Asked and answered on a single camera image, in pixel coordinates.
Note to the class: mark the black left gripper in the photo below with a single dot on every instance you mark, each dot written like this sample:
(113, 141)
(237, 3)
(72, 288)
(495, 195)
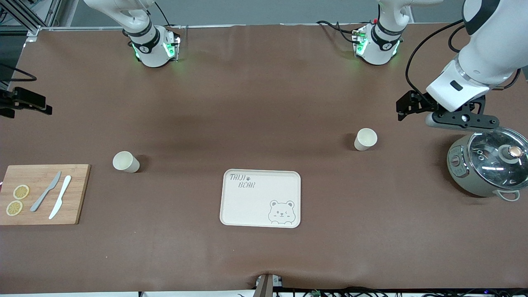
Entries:
(421, 102)

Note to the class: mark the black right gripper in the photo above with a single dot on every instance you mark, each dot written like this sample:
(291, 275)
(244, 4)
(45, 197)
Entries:
(16, 100)

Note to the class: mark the paper cup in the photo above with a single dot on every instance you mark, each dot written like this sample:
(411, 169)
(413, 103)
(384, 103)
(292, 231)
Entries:
(365, 140)

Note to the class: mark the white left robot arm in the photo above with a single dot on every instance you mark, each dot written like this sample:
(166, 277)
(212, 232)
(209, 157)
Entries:
(486, 53)

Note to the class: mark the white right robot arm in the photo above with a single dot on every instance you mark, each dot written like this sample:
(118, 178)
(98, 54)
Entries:
(148, 45)

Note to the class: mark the grey electric cooking pot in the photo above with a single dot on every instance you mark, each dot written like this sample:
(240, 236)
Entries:
(462, 173)

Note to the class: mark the yellow lemon slice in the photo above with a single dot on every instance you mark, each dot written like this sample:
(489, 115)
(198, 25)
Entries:
(21, 192)
(14, 208)

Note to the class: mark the grey plastic knife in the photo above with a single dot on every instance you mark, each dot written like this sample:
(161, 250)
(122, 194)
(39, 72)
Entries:
(47, 190)

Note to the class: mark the white plastic knife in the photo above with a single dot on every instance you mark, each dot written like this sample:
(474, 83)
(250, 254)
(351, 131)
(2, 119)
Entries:
(62, 194)

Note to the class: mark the glass pot lid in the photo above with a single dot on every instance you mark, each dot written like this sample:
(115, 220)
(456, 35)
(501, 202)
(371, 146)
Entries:
(491, 165)

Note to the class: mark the bamboo cutting board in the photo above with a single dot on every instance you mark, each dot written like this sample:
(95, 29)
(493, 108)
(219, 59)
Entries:
(78, 194)

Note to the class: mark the brown table cover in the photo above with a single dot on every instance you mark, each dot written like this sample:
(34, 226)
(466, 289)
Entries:
(264, 103)

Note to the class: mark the cream bear print tray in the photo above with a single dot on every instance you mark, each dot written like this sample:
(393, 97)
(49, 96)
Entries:
(260, 202)

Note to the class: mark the aluminium frame struts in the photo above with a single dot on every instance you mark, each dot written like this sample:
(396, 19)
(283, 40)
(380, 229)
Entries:
(24, 18)

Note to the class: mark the grey camera mounting post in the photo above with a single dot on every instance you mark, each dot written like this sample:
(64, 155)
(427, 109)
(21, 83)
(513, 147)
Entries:
(266, 286)

